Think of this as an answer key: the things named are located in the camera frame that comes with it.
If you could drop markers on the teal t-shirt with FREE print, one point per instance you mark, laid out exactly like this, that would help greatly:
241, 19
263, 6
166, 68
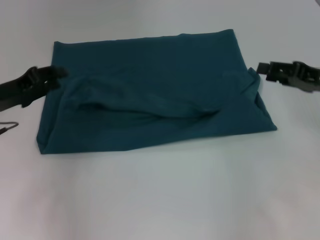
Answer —
155, 100

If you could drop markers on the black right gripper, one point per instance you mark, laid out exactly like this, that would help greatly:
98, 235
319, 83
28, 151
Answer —
300, 77

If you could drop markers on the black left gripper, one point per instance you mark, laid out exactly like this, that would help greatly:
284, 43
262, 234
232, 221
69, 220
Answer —
22, 87

